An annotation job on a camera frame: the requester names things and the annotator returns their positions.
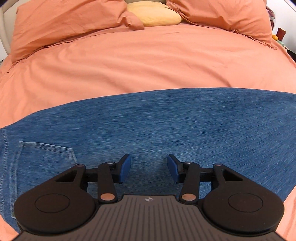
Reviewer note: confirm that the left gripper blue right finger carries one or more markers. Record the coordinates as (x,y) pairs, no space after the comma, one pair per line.
(187,173)

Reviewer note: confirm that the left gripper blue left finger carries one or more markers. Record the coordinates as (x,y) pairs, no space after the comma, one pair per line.
(109,174)

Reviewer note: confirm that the blue denim jeans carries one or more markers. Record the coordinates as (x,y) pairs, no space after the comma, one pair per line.
(250,131)

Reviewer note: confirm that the orange bed sheet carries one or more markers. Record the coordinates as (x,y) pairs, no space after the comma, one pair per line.
(113,62)

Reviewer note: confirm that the orange fruit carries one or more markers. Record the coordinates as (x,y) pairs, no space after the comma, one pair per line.
(274,37)

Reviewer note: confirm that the yellow small cushion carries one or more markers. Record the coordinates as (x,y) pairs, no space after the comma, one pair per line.
(154,13)

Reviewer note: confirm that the left orange pillow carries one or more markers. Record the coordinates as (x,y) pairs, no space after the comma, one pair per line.
(43,23)

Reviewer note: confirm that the orange pillow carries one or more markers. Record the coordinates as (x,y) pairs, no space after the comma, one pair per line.
(43,23)
(246,17)

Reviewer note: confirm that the right orange pillow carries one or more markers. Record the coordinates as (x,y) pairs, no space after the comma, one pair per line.
(246,17)

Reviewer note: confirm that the pink plush bear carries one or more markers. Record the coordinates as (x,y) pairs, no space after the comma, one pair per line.
(271,16)

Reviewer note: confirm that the beige upholstered headboard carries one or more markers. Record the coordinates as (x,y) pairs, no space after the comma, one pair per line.
(8,17)

